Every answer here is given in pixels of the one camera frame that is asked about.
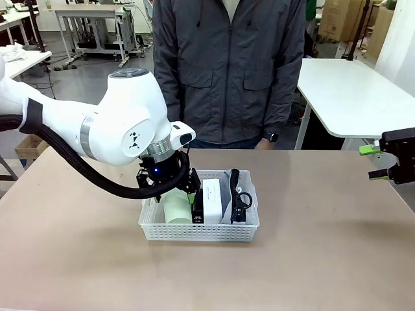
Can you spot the grey campus pencil case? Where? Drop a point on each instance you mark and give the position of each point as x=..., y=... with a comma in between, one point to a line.
x=238, y=201

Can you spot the large brown cardboard box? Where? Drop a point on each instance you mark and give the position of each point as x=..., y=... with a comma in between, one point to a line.
x=340, y=19

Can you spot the person in green shirt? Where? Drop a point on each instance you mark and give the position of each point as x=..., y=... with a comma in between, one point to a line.
x=311, y=9

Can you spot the white desk with metal legs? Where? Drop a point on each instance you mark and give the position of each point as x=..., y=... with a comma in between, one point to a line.
x=94, y=13

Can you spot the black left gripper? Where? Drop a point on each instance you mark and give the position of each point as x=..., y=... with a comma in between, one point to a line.
x=162, y=170

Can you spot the black office chair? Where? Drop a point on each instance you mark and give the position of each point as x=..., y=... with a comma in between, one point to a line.
x=309, y=45

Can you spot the white table with cloth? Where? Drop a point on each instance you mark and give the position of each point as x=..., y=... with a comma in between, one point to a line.
x=29, y=61

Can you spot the pale green plastic cup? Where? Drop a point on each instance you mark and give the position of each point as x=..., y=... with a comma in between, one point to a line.
x=176, y=209

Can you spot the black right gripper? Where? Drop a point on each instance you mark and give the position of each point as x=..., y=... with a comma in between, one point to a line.
x=400, y=155

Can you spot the person in grey jacket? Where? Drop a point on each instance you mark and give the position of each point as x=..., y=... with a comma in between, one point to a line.
x=227, y=71

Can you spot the black smartwatch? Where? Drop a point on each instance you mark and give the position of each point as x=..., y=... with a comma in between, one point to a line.
x=272, y=136

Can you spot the crumpled white cloth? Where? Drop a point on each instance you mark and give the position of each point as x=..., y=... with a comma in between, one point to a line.
x=11, y=53

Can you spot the distant white table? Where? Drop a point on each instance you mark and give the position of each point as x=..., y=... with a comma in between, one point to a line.
x=13, y=19

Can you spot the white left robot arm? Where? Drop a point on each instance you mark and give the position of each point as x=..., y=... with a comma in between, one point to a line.
x=120, y=120

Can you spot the white rectangular box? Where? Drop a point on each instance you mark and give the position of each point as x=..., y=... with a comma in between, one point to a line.
x=212, y=201

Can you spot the person's left hand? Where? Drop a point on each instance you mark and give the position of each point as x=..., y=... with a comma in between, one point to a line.
x=264, y=144

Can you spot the white perforated plastic basket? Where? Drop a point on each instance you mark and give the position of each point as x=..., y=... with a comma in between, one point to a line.
x=194, y=231

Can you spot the small open cardboard box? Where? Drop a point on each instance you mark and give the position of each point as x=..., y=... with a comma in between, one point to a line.
x=30, y=145

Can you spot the large white table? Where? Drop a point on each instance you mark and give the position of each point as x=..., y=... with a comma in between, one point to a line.
x=353, y=97

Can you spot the black tripod stand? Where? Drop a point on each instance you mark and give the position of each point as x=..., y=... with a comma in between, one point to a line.
x=356, y=32

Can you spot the narrow brown cardboard box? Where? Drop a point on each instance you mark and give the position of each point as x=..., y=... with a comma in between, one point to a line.
x=381, y=29

